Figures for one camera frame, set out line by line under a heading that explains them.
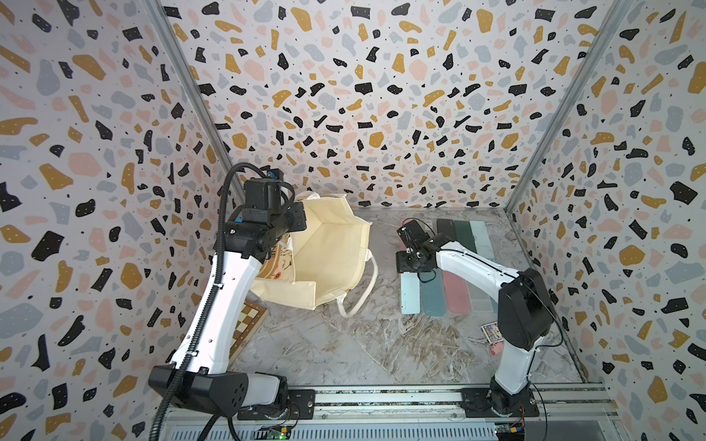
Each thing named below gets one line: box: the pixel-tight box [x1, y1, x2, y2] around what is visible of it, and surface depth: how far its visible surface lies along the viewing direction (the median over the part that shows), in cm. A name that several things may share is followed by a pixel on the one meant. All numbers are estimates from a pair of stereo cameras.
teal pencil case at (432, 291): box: [417, 267, 448, 317], surface depth 94 cm
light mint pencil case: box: [469, 220, 495, 261], surface depth 112 cm
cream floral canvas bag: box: [250, 191, 378, 317], surface depth 85 cm
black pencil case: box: [436, 218, 456, 242], surface depth 116 cm
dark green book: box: [454, 220, 478, 254], surface depth 115 cm
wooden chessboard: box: [228, 299, 270, 368], surface depth 87 cm
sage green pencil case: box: [399, 271, 422, 316], surface depth 92 cm
